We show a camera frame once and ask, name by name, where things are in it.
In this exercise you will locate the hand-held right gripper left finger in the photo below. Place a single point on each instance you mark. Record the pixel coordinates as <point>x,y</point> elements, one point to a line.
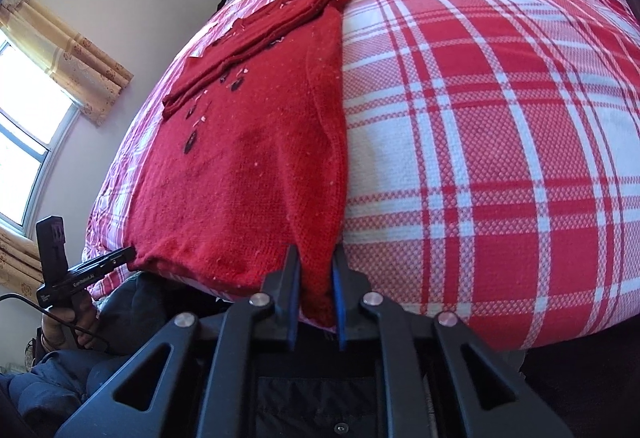
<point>295,288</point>

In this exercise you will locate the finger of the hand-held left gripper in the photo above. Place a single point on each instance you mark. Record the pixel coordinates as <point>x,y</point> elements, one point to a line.
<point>110,259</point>

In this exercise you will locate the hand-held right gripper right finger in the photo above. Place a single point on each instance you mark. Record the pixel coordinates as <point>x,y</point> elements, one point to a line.
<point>340,298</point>

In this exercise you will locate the red knitted sweater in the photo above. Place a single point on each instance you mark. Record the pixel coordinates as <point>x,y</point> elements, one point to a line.
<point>240,168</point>

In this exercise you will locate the person's left hand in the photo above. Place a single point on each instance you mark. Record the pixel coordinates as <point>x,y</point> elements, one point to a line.
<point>86,323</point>

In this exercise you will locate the yellow patterned curtain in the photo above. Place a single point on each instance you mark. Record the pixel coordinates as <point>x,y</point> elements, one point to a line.
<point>75,63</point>
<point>17,258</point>

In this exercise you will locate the person's dark clothing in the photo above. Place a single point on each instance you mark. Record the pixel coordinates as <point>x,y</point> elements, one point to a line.
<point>132,313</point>

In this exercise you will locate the sliding window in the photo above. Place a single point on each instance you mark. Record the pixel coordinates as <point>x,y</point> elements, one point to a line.
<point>30,128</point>

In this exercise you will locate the bed with red plaid sheet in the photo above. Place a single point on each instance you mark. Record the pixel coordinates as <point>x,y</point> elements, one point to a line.
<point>500,118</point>

